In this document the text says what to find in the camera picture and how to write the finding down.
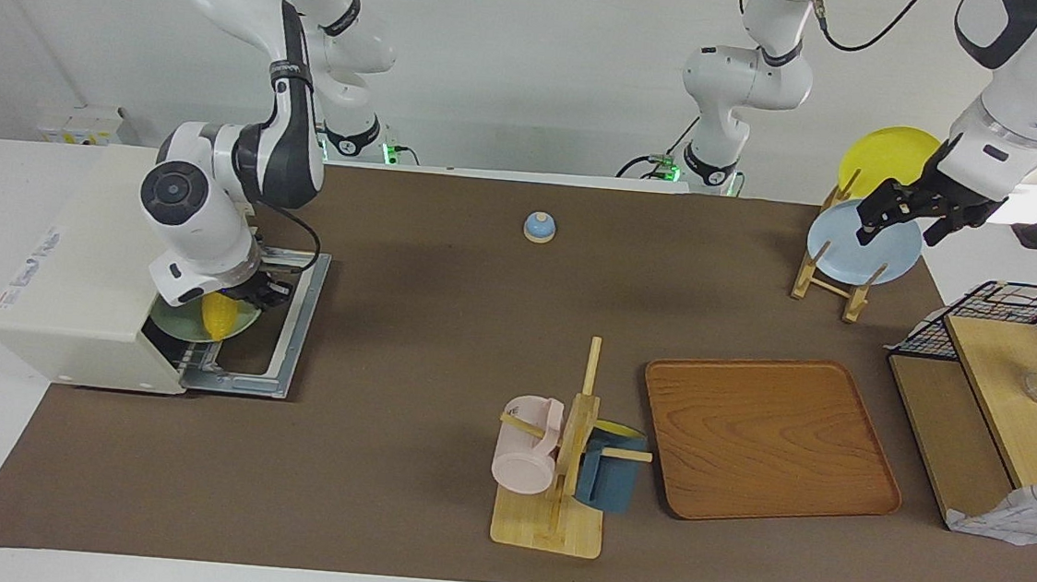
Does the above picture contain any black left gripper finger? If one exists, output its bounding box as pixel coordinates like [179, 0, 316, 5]
[855, 177, 914, 248]
[922, 208, 966, 251]

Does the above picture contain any glass oven door with handle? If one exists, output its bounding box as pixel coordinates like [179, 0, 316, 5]
[179, 243, 333, 403]

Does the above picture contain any yellow corn cob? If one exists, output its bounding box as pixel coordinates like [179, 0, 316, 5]
[197, 291, 244, 342]

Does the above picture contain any green plate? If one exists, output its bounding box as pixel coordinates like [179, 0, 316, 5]
[148, 290, 261, 347]

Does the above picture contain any white toaster oven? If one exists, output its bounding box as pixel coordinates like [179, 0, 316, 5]
[0, 135, 257, 399]

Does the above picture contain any light blue plate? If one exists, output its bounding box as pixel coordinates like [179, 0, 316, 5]
[804, 195, 927, 291]

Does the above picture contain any yellow plate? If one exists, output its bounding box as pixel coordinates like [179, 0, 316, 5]
[836, 122, 944, 209]

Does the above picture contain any wooden dish rack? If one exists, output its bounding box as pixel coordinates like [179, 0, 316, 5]
[790, 165, 917, 327]

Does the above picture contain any brown table mat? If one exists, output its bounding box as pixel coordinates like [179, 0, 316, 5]
[0, 137, 1037, 582]

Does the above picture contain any wooden shelf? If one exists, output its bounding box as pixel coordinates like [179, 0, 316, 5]
[875, 309, 1037, 538]

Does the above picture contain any brown wooden tray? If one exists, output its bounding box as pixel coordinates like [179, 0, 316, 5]
[633, 346, 913, 538]

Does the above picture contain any blue call bell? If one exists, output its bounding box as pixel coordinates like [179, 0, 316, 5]
[522, 210, 558, 245]

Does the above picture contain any pink mug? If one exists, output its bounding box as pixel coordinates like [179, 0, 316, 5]
[490, 393, 566, 498]

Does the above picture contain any wooden mug tree stand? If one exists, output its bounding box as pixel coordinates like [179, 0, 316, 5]
[488, 330, 663, 564]

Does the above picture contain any dark blue mug yellow inside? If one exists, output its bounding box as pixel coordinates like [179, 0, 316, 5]
[573, 418, 648, 517]

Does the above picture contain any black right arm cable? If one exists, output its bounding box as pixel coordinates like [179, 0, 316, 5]
[247, 201, 327, 277]

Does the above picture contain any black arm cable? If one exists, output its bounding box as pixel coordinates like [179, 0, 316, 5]
[247, 201, 327, 277]
[801, 0, 928, 60]

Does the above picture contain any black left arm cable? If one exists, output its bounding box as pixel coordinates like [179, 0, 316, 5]
[801, 0, 928, 60]

